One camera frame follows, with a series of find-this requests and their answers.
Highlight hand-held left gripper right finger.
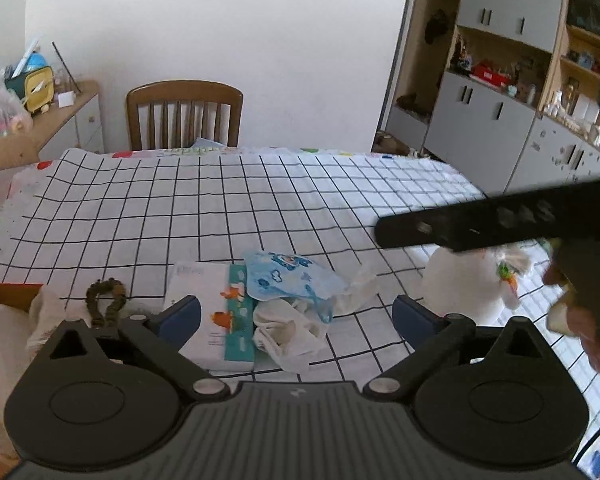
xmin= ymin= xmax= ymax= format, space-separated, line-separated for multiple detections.
xmin=362 ymin=294 xmax=562 ymax=402

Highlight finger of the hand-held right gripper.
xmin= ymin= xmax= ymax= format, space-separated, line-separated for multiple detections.
xmin=375 ymin=180 xmax=598 ymax=253

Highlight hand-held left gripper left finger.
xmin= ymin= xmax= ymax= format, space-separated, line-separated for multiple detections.
xmin=30 ymin=295 xmax=229 ymax=403

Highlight white tissue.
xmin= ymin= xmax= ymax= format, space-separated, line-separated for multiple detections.
xmin=335 ymin=262 xmax=382 ymax=314

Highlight carrot plush toy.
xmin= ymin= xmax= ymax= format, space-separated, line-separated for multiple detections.
xmin=495 ymin=245 xmax=532 ymax=311

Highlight thin white cloth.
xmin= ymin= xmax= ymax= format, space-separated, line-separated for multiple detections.
xmin=252 ymin=299 xmax=332 ymax=374

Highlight blue printed cloth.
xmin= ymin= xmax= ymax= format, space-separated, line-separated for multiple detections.
xmin=242 ymin=250 xmax=347 ymax=323

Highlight cream white cloth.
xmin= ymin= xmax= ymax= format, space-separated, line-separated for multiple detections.
xmin=0 ymin=287 xmax=88 ymax=461

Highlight person's right hand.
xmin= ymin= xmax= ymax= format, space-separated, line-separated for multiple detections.
xmin=542 ymin=261 xmax=600 ymax=374

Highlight white black grid tablecloth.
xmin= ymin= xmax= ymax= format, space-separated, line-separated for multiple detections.
xmin=0 ymin=147 xmax=600 ymax=411

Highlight brown shoes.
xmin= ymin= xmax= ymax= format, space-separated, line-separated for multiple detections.
xmin=396 ymin=94 xmax=431 ymax=117

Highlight red box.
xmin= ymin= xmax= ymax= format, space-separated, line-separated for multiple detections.
xmin=472 ymin=62 xmax=512 ymax=87

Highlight dark hanging hat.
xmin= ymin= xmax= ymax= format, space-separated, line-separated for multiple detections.
xmin=425 ymin=10 xmax=449 ymax=47

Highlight wooden side cabinet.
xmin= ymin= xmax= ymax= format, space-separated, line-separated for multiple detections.
xmin=30 ymin=80 xmax=104 ymax=156

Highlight brown wooden chair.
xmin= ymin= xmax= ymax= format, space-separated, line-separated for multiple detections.
xmin=126 ymin=80 xmax=244 ymax=152

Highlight yellow tissue box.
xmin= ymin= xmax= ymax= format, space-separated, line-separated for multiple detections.
xmin=22 ymin=66 xmax=56 ymax=114

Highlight plastic bag of pink items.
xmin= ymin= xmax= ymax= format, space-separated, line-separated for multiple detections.
xmin=0 ymin=77 xmax=34 ymax=139

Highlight thin black stick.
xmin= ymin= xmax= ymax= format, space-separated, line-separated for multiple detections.
xmin=52 ymin=42 xmax=82 ymax=94

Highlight white tube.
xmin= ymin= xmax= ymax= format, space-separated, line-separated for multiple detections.
xmin=17 ymin=35 xmax=44 ymax=79

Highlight grey wooden wall cabinet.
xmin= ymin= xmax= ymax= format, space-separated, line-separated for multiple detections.
xmin=380 ymin=0 xmax=600 ymax=197

